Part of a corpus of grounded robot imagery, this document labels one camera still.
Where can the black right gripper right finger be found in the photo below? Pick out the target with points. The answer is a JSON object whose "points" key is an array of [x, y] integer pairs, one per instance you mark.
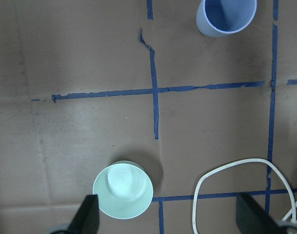
{"points": [[251, 218]]}

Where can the mint green bowl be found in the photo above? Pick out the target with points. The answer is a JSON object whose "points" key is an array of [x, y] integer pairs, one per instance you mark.
{"points": [[124, 190]]}

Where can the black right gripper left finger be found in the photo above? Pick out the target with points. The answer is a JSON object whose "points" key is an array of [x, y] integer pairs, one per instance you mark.
{"points": [[86, 219]]}

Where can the large blue cup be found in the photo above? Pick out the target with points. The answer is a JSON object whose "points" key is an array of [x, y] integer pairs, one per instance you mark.
{"points": [[218, 18]]}

